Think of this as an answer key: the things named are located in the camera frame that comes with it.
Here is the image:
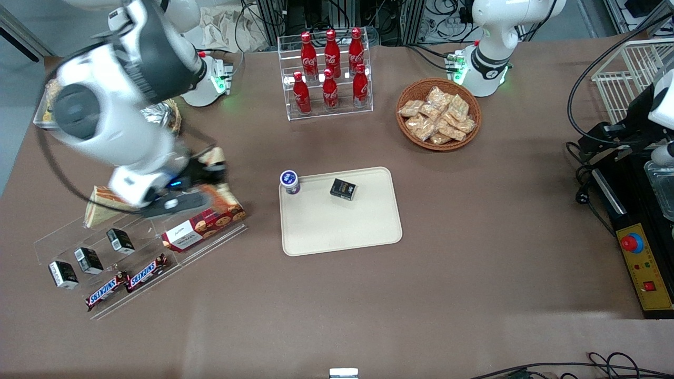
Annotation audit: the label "snickers chocolate bar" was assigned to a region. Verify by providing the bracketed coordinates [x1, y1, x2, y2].
[125, 254, 170, 293]
[85, 272, 130, 312]

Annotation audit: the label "crumpled beige paper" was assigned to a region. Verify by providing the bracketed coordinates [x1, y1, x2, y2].
[195, 4, 270, 53]

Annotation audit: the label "white plastic bin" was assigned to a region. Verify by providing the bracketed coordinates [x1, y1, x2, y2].
[33, 79, 58, 129]

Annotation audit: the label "black cable with plug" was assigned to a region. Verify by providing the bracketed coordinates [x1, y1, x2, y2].
[566, 139, 617, 232]

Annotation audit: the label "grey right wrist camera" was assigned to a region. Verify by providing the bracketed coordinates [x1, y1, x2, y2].
[141, 192, 212, 220]

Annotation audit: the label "triangle sandwich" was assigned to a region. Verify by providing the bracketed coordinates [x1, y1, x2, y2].
[84, 185, 135, 228]
[196, 147, 239, 212]

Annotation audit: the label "clear acrylic bottle rack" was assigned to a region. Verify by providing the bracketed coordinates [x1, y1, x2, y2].
[277, 33, 374, 122]

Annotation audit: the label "red cookie box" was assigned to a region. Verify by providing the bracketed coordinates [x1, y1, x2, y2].
[161, 203, 247, 253]

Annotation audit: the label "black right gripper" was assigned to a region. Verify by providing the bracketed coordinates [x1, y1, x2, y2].
[171, 155, 228, 193]

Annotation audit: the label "blue-lid yogurt cup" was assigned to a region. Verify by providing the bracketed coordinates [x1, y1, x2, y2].
[280, 170, 301, 196]

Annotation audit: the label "black machine base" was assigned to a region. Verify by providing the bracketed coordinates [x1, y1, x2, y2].
[590, 150, 674, 320]

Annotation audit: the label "beige plastic tray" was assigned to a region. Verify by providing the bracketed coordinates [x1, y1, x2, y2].
[279, 166, 403, 257]

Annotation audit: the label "round wicker basket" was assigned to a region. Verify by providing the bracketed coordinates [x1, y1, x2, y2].
[395, 78, 482, 152]

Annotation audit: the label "yellow control panel box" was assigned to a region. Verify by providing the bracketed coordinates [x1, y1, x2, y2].
[615, 223, 674, 312]

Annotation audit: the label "aluminium foil container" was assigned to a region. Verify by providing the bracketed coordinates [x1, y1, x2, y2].
[138, 101, 177, 132]

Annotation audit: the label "thick black cable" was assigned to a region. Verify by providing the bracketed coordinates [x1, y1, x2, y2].
[567, 11, 674, 148]

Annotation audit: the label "red cola bottle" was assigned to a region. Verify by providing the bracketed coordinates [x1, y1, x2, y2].
[324, 29, 341, 78]
[349, 27, 365, 74]
[352, 64, 369, 107]
[322, 68, 339, 111]
[293, 72, 311, 115]
[300, 32, 319, 81]

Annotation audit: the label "white wire basket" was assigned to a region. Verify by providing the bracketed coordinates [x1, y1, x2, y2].
[591, 38, 674, 124]

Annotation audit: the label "grey metal bar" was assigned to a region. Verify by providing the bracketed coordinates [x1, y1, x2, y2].
[0, 6, 56, 58]

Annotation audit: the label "aluminium frame rack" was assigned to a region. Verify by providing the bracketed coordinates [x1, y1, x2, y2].
[257, 0, 474, 47]

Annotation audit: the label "black floor cables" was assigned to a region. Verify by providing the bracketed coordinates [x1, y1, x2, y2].
[469, 352, 674, 379]

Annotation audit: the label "clear plastic container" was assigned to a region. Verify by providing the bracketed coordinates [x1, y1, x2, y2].
[643, 159, 674, 222]

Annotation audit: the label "small black carton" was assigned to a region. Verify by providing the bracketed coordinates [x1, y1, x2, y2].
[48, 261, 80, 290]
[330, 178, 358, 202]
[106, 228, 135, 255]
[74, 247, 104, 275]

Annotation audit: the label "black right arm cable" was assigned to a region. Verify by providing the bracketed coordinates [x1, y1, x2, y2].
[36, 79, 217, 214]

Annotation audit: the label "clear acrylic tiered display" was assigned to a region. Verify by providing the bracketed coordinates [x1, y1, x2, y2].
[34, 197, 249, 321]

